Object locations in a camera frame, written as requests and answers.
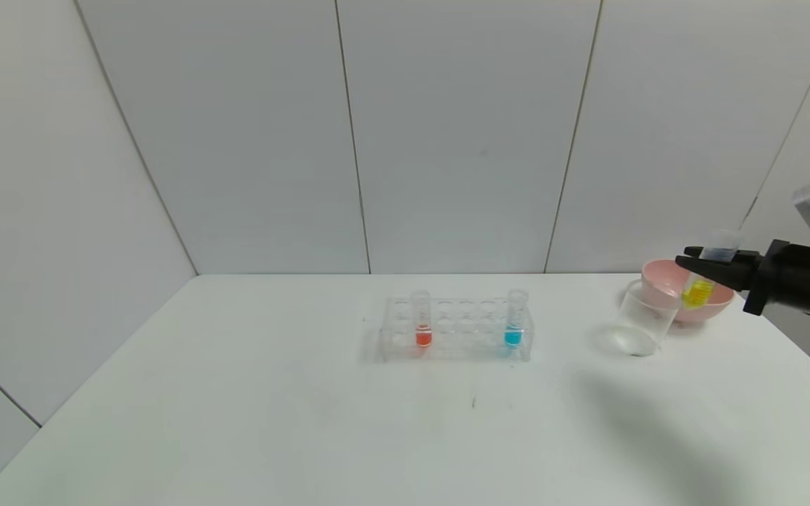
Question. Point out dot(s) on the test tube with yellow pigment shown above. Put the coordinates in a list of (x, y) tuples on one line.
[(697, 294)]

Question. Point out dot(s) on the test tube with blue pigment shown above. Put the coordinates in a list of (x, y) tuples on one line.
[(513, 330)]

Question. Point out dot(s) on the pink bowl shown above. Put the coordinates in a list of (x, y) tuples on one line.
[(658, 281)]

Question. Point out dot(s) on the clear plastic test tube rack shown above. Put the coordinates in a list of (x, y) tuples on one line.
[(465, 337)]

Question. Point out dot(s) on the clear plastic beaker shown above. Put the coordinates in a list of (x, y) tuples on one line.
[(640, 323)]

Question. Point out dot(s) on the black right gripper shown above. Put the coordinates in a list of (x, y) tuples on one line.
[(763, 276)]

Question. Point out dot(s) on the test tube with orange pigment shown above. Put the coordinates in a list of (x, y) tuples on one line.
[(422, 330)]

